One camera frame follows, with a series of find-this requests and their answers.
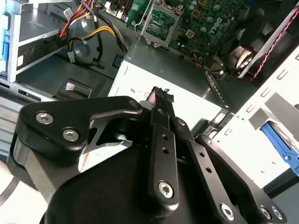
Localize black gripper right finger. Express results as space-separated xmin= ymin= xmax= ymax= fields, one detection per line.
xmin=163 ymin=90 xmax=288 ymax=224

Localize hard disk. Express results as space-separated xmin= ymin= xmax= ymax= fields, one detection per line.
xmin=259 ymin=120 xmax=299 ymax=177

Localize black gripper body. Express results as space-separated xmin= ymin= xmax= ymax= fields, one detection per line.
xmin=7 ymin=136 xmax=225 ymax=224

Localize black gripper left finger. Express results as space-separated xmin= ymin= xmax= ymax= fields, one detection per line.
xmin=19 ymin=86 xmax=181 ymax=210

